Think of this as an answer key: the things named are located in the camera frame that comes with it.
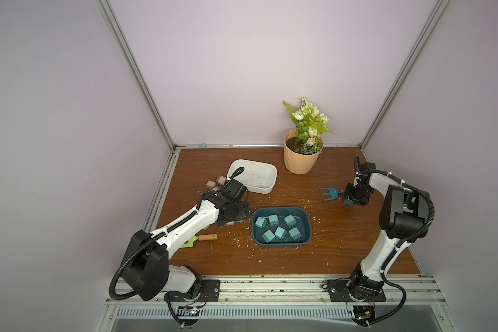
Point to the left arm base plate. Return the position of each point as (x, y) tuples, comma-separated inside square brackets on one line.
[(203, 290)]

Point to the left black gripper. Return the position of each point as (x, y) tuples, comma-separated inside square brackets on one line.
[(243, 213)]

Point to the white plastic storage box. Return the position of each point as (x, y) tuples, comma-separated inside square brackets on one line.
[(258, 177)]

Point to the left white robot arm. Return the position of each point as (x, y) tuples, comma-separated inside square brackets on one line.
[(145, 270)]

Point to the teal plug by rake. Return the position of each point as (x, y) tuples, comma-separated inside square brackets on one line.
[(348, 202)]

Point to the green garden fork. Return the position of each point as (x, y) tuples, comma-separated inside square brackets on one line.
[(199, 238)]

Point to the pink plug far left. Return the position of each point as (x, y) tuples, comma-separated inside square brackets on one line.
[(210, 185)]

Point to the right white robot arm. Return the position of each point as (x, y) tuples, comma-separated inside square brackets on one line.
[(406, 215)]

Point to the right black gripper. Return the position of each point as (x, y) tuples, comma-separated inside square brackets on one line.
[(351, 195)]

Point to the teal plastic storage box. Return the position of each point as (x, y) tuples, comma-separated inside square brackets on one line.
[(303, 224)]

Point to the artificial green white flowers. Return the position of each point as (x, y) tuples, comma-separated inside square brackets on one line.
[(310, 126)]

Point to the blue garden rake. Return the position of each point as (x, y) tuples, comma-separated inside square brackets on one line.
[(330, 194)]

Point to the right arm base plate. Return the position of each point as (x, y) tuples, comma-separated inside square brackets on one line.
[(342, 290)]

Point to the aluminium front rail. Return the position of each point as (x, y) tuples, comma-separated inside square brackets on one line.
[(314, 289)]

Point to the beige flower pot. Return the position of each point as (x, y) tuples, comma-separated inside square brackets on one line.
[(296, 163)]

